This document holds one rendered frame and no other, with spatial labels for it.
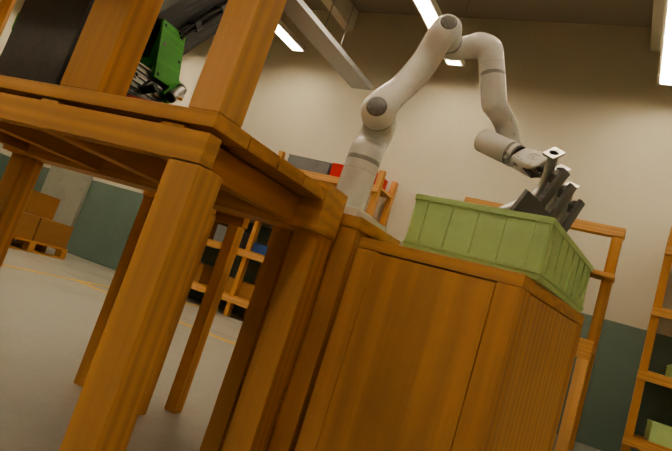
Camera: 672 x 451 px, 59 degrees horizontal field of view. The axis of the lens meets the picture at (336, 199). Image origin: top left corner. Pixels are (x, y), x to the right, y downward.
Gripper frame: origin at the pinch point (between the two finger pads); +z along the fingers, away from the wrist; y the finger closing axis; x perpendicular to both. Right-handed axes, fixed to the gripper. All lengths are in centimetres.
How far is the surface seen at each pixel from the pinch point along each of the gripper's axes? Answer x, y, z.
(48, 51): -44, -117, -99
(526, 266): 1.7, -40.6, 20.6
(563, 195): 3.9, -2.6, 5.0
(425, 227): 3.5, -47.3, -10.3
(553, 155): -14.7, -13.0, 5.4
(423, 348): 21, -68, 12
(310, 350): 36, -86, -18
